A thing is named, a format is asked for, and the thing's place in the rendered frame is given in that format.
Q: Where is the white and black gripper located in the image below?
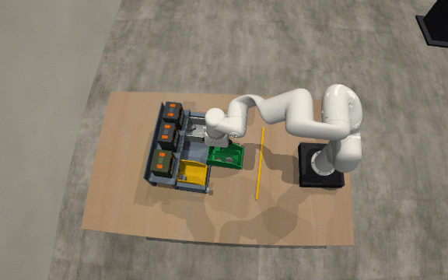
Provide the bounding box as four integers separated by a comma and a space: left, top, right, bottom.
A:
202, 131, 233, 151

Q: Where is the black case with orange latches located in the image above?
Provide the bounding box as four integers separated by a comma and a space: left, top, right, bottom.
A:
162, 101, 184, 130

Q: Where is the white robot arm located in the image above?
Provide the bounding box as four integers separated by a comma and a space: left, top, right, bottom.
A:
203, 84, 362, 176

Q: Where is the olive green tool case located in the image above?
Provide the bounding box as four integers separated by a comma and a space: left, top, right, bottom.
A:
150, 149, 176, 178

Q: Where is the yellow open bin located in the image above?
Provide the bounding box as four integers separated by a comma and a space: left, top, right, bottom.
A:
177, 159, 208, 185

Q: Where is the green bin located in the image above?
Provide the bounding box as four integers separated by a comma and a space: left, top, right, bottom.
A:
206, 143, 244, 170

